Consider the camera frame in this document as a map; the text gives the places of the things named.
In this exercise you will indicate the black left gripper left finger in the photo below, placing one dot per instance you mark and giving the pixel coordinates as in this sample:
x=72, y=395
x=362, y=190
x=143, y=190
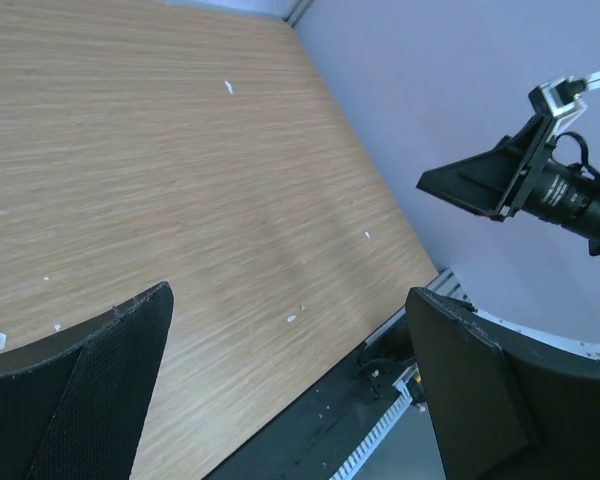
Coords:
x=73, y=405

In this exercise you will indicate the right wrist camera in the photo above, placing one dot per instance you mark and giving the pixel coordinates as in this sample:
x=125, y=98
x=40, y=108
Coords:
x=561, y=100

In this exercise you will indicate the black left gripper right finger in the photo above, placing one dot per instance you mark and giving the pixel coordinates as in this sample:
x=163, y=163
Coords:
x=503, y=405

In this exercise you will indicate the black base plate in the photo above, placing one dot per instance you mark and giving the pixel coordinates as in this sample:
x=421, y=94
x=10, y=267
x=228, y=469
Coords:
x=316, y=433

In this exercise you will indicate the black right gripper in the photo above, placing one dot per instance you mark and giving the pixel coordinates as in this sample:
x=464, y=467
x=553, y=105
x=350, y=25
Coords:
x=516, y=174

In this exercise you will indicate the white slotted cable duct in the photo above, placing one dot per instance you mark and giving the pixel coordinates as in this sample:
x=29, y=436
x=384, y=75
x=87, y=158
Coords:
x=358, y=457

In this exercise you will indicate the aluminium frame rail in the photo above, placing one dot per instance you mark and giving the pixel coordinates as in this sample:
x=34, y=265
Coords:
x=447, y=284

